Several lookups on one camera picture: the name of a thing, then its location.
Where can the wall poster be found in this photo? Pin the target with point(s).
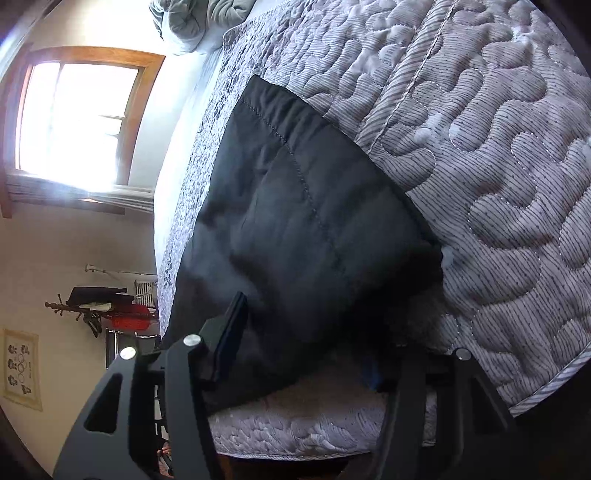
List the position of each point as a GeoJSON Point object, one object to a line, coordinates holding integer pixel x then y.
{"type": "Point", "coordinates": [22, 369]}

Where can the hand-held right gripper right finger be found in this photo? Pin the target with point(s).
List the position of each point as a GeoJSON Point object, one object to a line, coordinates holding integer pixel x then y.
{"type": "Point", "coordinates": [408, 387]}

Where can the grey curtain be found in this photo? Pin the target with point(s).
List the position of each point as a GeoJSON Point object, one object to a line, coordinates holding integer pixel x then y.
{"type": "Point", "coordinates": [115, 196]}

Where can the black metal chair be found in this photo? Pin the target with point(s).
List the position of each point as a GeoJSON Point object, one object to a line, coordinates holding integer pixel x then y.
{"type": "Point", "coordinates": [113, 344]}

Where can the wooden framed window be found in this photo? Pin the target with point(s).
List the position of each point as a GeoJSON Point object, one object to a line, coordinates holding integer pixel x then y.
{"type": "Point", "coordinates": [69, 120]}

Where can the wooden coat rack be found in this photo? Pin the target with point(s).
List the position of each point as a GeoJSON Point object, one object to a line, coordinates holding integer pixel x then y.
{"type": "Point", "coordinates": [57, 305]}

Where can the black pants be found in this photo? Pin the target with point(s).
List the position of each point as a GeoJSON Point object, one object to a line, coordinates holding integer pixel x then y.
{"type": "Point", "coordinates": [286, 221]}

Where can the grey folded duvet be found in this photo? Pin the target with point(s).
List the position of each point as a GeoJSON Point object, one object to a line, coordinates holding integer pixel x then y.
{"type": "Point", "coordinates": [184, 23]}

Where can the grey quilted bedspread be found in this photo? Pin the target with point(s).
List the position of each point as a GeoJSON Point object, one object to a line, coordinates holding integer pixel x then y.
{"type": "Point", "coordinates": [485, 138]}

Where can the light bed sheet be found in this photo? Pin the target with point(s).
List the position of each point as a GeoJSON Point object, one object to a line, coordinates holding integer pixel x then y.
{"type": "Point", "coordinates": [184, 138]}

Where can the thin white pole stand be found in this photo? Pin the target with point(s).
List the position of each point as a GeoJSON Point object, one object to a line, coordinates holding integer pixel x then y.
{"type": "Point", "coordinates": [120, 272]}

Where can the red hanging garment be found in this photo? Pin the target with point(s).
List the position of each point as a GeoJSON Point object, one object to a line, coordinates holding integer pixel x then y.
{"type": "Point", "coordinates": [134, 318]}

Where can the black hanging garment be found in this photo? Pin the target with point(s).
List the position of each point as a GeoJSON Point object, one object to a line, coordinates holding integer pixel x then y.
{"type": "Point", "coordinates": [94, 293]}

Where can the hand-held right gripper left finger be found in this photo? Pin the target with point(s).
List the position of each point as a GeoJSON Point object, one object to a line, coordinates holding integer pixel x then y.
{"type": "Point", "coordinates": [231, 341]}

